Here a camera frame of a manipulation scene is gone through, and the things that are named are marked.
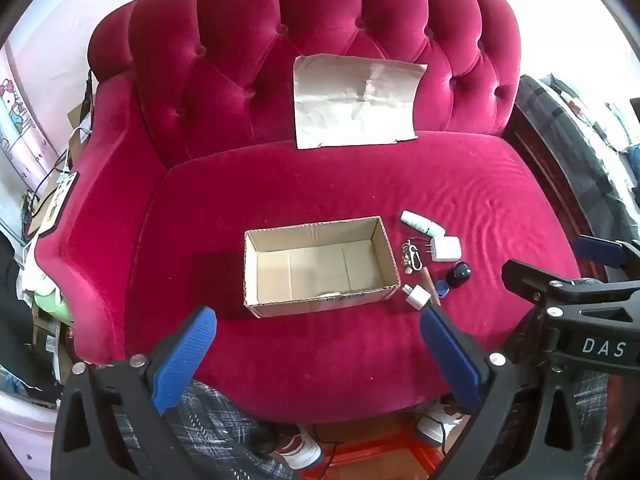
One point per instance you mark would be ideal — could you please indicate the dark round jar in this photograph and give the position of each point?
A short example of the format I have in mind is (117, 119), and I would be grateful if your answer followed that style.
(459, 274)

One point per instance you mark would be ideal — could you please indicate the red velvet tufted sofa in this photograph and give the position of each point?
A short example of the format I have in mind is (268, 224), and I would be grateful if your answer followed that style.
(310, 180)

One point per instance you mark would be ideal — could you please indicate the creased brown paper sheet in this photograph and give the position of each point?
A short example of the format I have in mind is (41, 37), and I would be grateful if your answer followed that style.
(350, 100)

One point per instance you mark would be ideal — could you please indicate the pink plastic bin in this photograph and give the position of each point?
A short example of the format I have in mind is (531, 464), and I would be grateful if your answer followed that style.
(25, 435)

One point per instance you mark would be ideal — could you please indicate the cardboard box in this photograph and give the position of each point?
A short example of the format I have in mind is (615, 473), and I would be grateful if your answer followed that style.
(320, 270)

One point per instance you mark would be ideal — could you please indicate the cartoon cat wall poster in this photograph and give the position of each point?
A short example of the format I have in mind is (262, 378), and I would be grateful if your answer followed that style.
(15, 105)

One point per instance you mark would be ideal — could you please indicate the orange plastic item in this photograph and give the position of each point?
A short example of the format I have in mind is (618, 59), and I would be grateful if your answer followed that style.
(380, 460)

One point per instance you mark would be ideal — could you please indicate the grey plaid bedding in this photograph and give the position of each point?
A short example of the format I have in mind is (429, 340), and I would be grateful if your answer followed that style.
(575, 125)

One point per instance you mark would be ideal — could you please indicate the small white charger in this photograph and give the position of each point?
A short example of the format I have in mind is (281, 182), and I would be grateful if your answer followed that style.
(417, 299)

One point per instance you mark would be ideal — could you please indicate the large white charger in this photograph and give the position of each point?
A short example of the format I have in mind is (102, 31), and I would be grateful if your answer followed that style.
(446, 249)

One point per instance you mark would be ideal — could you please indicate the brown lipstick tube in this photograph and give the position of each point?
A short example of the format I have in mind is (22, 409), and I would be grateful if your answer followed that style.
(429, 282)

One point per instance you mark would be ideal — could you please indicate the white and red shoe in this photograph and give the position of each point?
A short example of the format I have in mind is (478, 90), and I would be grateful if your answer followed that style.
(297, 447)
(440, 422)

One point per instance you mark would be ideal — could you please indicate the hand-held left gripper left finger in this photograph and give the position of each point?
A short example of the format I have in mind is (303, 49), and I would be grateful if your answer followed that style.
(184, 360)

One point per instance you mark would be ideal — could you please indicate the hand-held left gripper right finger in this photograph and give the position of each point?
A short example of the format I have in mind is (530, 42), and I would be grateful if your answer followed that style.
(450, 355)

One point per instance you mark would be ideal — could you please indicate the dark wooden bed frame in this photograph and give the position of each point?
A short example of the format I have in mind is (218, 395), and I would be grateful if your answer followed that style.
(545, 160)

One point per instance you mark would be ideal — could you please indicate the blue jar lid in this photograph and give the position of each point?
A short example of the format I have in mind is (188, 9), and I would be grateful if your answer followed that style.
(441, 290)

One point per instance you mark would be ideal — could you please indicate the green plastic item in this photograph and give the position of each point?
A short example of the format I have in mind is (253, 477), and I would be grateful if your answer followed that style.
(52, 307)

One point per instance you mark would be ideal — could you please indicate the brown cardboard carton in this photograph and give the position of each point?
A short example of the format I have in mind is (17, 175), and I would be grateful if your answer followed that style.
(75, 125)

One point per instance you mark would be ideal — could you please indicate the black plug adapter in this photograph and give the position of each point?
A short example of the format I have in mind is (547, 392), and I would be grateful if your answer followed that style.
(89, 90)

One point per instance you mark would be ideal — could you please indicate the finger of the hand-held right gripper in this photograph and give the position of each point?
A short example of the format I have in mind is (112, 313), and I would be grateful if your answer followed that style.
(597, 250)
(530, 282)

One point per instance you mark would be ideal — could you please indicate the pale blue cosmetic bottle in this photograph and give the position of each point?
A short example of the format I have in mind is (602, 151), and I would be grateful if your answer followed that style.
(417, 222)

